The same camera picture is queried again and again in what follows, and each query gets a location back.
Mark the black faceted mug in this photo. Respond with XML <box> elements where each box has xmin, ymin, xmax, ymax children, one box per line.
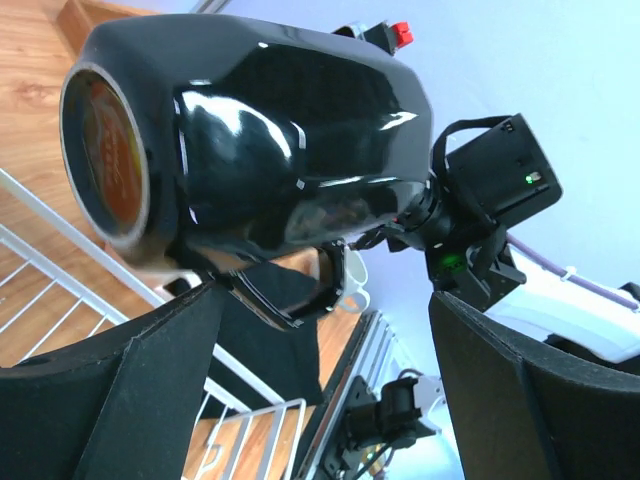
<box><xmin>58</xmin><ymin>13</ymin><xmax>435</xmax><ymax>332</ymax></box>

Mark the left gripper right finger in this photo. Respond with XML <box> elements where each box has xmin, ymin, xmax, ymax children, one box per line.
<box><xmin>429</xmin><ymin>292</ymin><xmax>639</xmax><ymax>479</ymax></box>

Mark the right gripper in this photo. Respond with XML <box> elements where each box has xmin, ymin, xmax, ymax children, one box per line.
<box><xmin>387</xmin><ymin>114</ymin><xmax>562</xmax><ymax>311</ymax></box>

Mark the light grey mug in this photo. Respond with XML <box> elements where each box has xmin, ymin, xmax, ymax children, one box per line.
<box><xmin>308</xmin><ymin>246</ymin><xmax>371</xmax><ymax>314</ymax></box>

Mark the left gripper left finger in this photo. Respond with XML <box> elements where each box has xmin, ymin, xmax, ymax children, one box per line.
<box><xmin>1</xmin><ymin>284</ymin><xmax>223</xmax><ymax>479</ymax></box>

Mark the white wire dish rack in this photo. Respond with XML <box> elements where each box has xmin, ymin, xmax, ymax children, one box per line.
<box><xmin>0</xmin><ymin>168</ymin><xmax>309</xmax><ymax>480</ymax></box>

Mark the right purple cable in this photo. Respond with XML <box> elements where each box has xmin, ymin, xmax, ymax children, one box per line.
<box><xmin>507</xmin><ymin>232</ymin><xmax>640</xmax><ymax>311</ymax></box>

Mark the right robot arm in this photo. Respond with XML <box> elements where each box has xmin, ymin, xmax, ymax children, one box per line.
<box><xmin>388</xmin><ymin>114</ymin><xmax>639</xmax><ymax>365</ymax></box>

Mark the wooden compartment organizer box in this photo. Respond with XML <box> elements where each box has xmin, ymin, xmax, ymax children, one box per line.
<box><xmin>53</xmin><ymin>0</ymin><xmax>156</xmax><ymax>59</ymax></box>

